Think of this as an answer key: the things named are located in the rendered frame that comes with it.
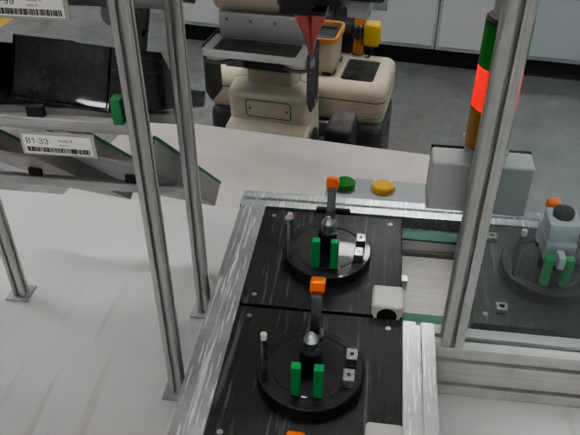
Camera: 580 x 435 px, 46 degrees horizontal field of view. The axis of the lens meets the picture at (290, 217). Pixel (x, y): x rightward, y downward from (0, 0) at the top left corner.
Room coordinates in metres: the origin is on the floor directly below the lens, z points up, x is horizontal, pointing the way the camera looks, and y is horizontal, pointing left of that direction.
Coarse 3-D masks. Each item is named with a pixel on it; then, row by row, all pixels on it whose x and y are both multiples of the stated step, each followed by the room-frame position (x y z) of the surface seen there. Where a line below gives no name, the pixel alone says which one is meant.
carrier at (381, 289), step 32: (288, 224) 0.81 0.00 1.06; (320, 224) 0.90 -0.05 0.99; (352, 224) 0.93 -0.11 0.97; (384, 224) 0.93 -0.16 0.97; (256, 256) 0.84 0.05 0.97; (288, 256) 0.81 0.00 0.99; (320, 256) 0.82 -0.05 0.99; (352, 256) 0.82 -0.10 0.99; (384, 256) 0.84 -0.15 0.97; (256, 288) 0.77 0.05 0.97; (288, 288) 0.77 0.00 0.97; (352, 288) 0.77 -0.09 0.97; (384, 288) 0.74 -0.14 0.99
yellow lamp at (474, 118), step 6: (474, 114) 0.69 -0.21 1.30; (480, 114) 0.69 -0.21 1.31; (468, 120) 0.71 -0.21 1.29; (474, 120) 0.69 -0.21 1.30; (468, 126) 0.70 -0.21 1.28; (474, 126) 0.69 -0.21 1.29; (468, 132) 0.70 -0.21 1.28; (474, 132) 0.69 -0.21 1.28; (468, 138) 0.70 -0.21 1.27; (474, 138) 0.69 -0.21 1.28; (468, 144) 0.69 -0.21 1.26; (474, 144) 0.69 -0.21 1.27; (474, 150) 0.69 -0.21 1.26
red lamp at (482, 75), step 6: (480, 66) 0.70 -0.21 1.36; (480, 72) 0.70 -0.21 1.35; (486, 72) 0.69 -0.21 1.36; (480, 78) 0.69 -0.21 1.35; (486, 78) 0.69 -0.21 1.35; (474, 84) 0.71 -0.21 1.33; (480, 84) 0.69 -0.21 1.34; (486, 84) 0.69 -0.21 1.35; (474, 90) 0.70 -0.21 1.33; (480, 90) 0.69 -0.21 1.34; (474, 96) 0.70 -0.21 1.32; (480, 96) 0.69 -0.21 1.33; (474, 102) 0.70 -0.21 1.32; (480, 102) 0.69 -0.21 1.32; (474, 108) 0.70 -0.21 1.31; (480, 108) 0.69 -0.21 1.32
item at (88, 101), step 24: (24, 48) 0.75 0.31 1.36; (48, 48) 0.75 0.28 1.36; (72, 48) 0.74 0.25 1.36; (96, 48) 0.73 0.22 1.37; (24, 72) 0.74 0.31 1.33; (48, 72) 0.73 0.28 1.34; (72, 72) 0.73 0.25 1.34; (96, 72) 0.72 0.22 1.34; (144, 72) 0.78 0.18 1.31; (168, 72) 0.84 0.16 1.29; (24, 96) 0.73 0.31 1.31; (48, 96) 0.72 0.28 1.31; (72, 96) 0.72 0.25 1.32; (96, 96) 0.71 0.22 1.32; (168, 96) 0.84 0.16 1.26; (192, 96) 0.91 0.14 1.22
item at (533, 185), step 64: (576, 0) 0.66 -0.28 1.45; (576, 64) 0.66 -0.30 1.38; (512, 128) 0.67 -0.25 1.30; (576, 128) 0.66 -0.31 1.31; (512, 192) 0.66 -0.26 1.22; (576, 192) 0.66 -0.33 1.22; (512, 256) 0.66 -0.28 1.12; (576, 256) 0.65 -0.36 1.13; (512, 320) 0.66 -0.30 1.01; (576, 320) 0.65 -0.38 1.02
